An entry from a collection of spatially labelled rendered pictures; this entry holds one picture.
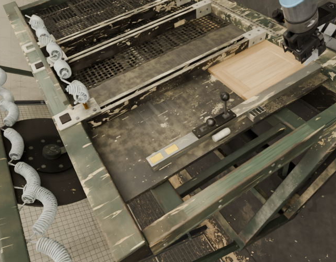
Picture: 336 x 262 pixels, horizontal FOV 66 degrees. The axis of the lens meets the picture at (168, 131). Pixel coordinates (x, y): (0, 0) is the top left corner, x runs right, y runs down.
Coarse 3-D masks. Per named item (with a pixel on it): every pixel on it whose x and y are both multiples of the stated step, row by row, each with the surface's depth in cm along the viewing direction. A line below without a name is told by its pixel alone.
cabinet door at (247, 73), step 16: (256, 48) 141; (272, 48) 139; (224, 64) 135; (240, 64) 134; (256, 64) 133; (272, 64) 131; (288, 64) 130; (224, 80) 127; (240, 80) 127; (256, 80) 125; (272, 80) 123; (240, 96) 121
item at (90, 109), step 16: (256, 32) 141; (224, 48) 138; (240, 48) 139; (192, 64) 130; (208, 64) 133; (160, 80) 127; (176, 80) 128; (128, 96) 120; (144, 96) 123; (64, 112) 113; (80, 112) 112; (96, 112) 111; (112, 112) 119; (64, 128) 108
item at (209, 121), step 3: (210, 117) 95; (207, 120) 95; (210, 120) 94; (213, 120) 94; (207, 123) 94; (210, 123) 94; (213, 123) 94; (204, 126) 102; (207, 126) 99; (210, 126) 94; (213, 126) 95; (201, 129) 104; (204, 129) 104
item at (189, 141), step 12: (300, 72) 122; (312, 72) 121; (276, 84) 118; (288, 84) 117; (264, 96) 114; (276, 96) 116; (240, 108) 112; (252, 108) 112; (216, 132) 108; (180, 144) 103; (192, 144) 104; (168, 156) 100; (156, 168) 101
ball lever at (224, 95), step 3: (222, 93) 101; (225, 93) 100; (228, 93) 100; (222, 96) 100; (225, 96) 99; (228, 96) 100; (222, 99) 101; (225, 99) 100; (228, 99) 101; (225, 102) 103; (225, 105) 104; (225, 108) 105; (225, 111) 106; (225, 114) 107; (228, 114) 108; (225, 117) 107
